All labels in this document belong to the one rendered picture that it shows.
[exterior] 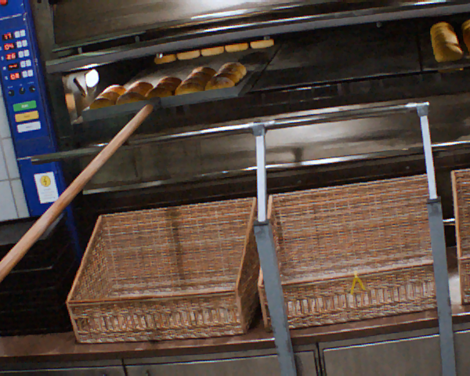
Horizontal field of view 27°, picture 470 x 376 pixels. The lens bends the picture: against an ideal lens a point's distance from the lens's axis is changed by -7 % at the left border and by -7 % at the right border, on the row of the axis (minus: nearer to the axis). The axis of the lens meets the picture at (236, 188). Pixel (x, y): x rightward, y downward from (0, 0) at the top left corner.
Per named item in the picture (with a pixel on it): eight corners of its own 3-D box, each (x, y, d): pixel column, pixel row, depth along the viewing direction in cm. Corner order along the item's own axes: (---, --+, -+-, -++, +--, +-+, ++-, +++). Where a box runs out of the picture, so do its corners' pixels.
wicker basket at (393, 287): (280, 272, 346) (266, 193, 338) (443, 249, 335) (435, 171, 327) (263, 334, 300) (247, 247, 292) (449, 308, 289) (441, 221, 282)
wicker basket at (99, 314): (116, 287, 359) (98, 213, 351) (273, 273, 346) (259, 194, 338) (74, 345, 313) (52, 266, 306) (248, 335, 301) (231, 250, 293)
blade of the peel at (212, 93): (238, 94, 335) (236, 86, 335) (81, 119, 348) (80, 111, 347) (255, 70, 369) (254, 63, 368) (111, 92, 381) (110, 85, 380)
